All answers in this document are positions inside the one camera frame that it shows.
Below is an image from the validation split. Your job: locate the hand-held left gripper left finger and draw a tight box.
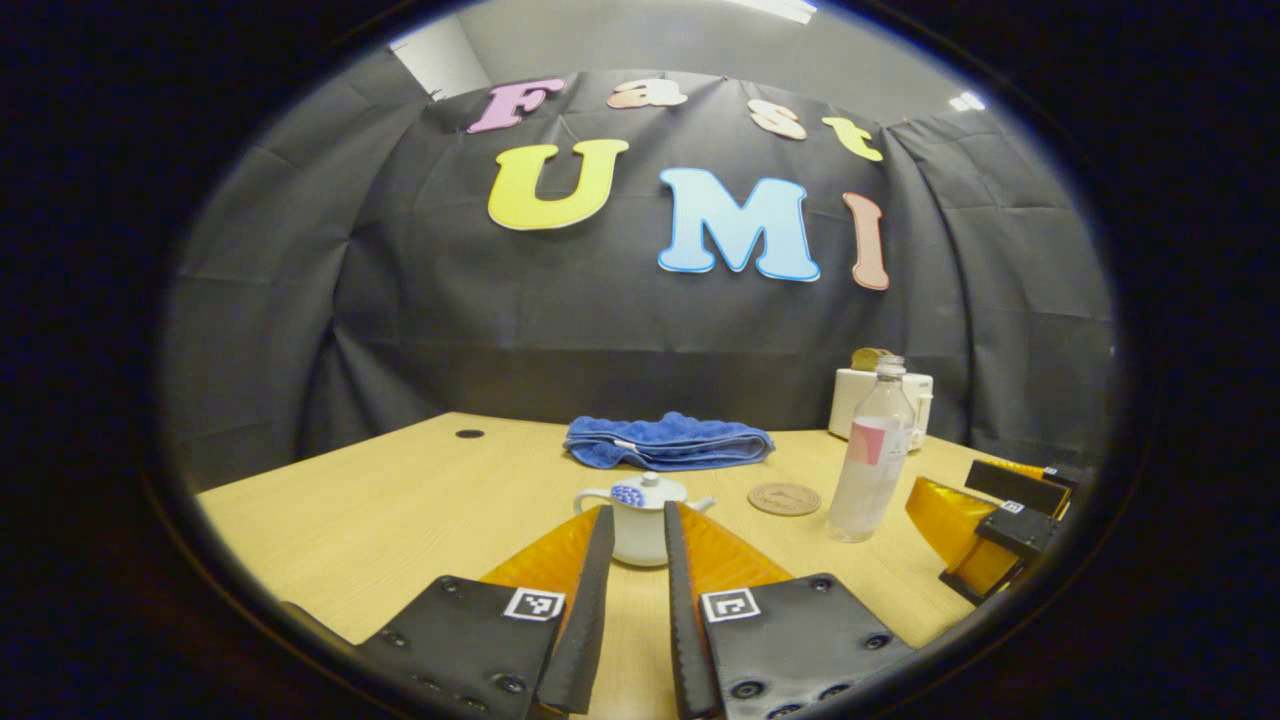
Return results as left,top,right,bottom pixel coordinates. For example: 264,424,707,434
285,505,616,716

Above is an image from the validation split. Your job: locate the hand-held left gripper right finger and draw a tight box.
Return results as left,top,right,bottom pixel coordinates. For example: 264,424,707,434
663,500,916,719

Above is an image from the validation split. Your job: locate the clear plastic water bottle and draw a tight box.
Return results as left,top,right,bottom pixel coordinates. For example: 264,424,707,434
827,356,917,544

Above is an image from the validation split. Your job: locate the white ceramic teacup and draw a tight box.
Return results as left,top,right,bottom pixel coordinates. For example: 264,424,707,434
573,473,717,568

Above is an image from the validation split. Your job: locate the white teacup lid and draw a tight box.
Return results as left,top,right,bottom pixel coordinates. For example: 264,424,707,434
610,473,689,509

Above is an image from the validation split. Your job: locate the round brown coaster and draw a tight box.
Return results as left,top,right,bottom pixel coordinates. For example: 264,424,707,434
747,483,822,517

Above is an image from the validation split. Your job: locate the white toaster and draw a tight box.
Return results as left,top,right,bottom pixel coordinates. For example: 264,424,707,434
828,368,934,451

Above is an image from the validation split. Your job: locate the blue folded towel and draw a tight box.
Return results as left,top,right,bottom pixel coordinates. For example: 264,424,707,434
563,411,776,471

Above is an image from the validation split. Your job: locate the black backdrop cloth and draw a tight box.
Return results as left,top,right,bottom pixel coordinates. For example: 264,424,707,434
165,70,1116,491

